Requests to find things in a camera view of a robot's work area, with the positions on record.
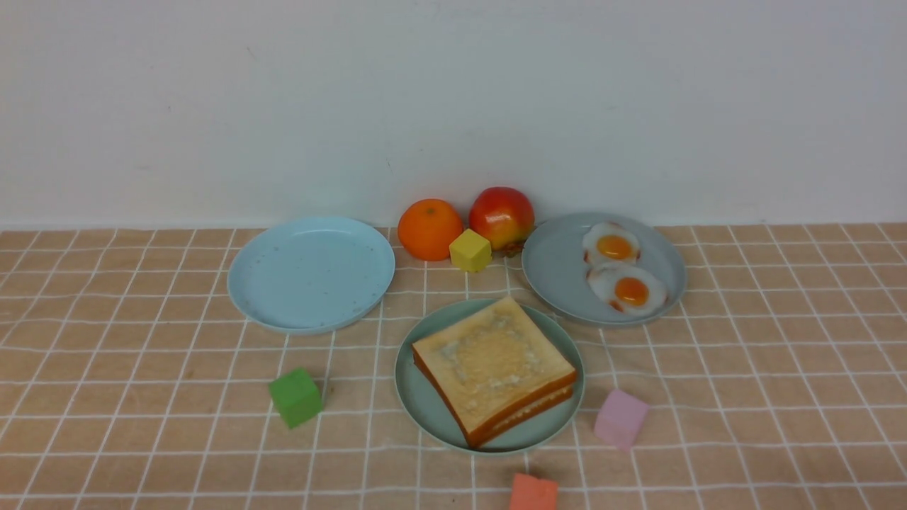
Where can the orange fruit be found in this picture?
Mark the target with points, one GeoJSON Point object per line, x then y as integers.
{"type": "Point", "coordinates": [427, 229]}

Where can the toast slice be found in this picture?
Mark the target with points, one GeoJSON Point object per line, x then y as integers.
{"type": "Point", "coordinates": [491, 361]}
{"type": "Point", "coordinates": [528, 425]}

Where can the grey round plate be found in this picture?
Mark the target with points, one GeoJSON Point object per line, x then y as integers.
{"type": "Point", "coordinates": [555, 269]}

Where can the beige checkered tablecloth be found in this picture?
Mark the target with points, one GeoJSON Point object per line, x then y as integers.
{"type": "Point", "coordinates": [130, 381]}

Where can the pink foam cube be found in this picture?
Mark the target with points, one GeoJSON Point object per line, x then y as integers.
{"type": "Point", "coordinates": [620, 419]}

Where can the green round plate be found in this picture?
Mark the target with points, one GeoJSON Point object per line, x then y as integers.
{"type": "Point", "coordinates": [422, 402]}

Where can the green foam cube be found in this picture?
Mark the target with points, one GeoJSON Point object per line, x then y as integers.
{"type": "Point", "coordinates": [296, 397]}

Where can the yellow foam cube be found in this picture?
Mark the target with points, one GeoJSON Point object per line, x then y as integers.
{"type": "Point", "coordinates": [470, 252]}

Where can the fried egg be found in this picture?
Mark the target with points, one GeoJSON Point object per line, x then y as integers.
{"type": "Point", "coordinates": [609, 242]}
{"type": "Point", "coordinates": [628, 289]}

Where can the orange-red foam cube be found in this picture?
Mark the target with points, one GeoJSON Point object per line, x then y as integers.
{"type": "Point", "coordinates": [533, 493]}

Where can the fried egg front right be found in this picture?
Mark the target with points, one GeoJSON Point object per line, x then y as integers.
{"type": "Point", "coordinates": [628, 289]}

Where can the toast slice bottom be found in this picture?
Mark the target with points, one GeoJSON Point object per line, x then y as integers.
{"type": "Point", "coordinates": [528, 425]}

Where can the light blue round plate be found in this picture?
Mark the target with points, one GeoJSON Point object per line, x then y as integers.
{"type": "Point", "coordinates": [311, 276]}

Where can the toast slice top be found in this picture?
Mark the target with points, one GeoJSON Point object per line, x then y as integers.
{"type": "Point", "coordinates": [491, 361]}

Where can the fried egg back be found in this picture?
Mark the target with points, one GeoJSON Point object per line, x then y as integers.
{"type": "Point", "coordinates": [609, 242]}

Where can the red yellow apple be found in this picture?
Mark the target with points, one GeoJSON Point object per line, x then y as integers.
{"type": "Point", "coordinates": [504, 216]}

